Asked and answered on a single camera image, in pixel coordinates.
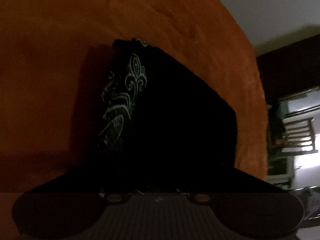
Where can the dark wooden furniture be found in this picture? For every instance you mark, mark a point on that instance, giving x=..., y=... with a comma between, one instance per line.
x=285, y=72

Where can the orange blanket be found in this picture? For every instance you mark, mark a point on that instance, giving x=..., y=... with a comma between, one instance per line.
x=62, y=67

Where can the wooden chair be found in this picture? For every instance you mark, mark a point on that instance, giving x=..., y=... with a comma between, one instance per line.
x=298, y=132

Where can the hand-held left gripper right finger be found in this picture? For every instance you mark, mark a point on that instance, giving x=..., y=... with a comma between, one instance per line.
x=262, y=183

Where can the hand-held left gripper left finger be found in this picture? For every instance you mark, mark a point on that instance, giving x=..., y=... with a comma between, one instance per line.
x=62, y=182

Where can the black printed garment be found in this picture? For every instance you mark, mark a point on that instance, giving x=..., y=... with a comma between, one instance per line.
x=175, y=120

